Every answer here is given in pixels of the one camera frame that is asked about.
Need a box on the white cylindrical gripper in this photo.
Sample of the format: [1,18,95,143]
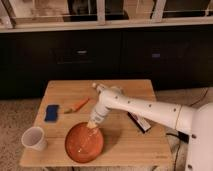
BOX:
[87,103,110,129]

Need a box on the orange ceramic bowl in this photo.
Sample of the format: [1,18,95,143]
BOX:
[65,122,104,163]

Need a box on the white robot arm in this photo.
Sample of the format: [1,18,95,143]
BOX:
[88,85,213,171]

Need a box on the orange carrot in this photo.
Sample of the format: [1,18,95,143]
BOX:
[64,98,89,114]

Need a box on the wooden table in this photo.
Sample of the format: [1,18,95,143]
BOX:
[20,80,172,167]

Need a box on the blue sponge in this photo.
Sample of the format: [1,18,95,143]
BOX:
[44,105,59,122]

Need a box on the white paper cup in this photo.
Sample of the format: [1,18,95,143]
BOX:
[21,127,47,151]

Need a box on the dark cabinet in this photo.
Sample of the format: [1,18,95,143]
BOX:
[0,25,213,99]

